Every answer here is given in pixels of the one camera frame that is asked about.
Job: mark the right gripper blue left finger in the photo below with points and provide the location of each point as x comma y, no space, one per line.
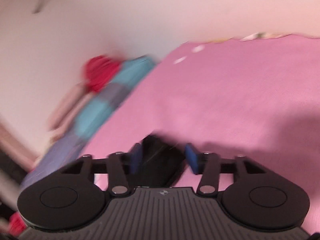
136,155

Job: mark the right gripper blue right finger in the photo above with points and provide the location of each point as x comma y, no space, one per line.
194,158

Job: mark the black pants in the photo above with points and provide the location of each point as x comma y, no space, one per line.
161,166

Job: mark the blue plaid bedsheet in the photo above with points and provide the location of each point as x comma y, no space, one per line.
91,118

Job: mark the pink daisy blanket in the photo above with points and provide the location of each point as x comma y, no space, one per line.
258,98

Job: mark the red crumpled cloth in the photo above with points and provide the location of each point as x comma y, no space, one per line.
99,71

